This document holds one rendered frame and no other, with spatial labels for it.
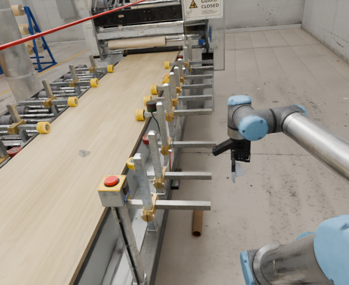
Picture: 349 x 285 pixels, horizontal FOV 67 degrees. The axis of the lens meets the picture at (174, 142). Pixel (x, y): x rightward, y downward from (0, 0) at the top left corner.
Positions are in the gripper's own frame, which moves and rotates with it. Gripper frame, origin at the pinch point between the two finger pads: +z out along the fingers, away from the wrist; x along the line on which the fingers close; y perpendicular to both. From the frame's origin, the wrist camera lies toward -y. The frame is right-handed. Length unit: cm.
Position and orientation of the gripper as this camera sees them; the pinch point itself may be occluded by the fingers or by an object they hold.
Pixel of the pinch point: (232, 172)
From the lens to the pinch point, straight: 124.9
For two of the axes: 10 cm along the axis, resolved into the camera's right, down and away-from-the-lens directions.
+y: 9.8, 0.1, -2.1
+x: 1.9, -5.3, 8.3
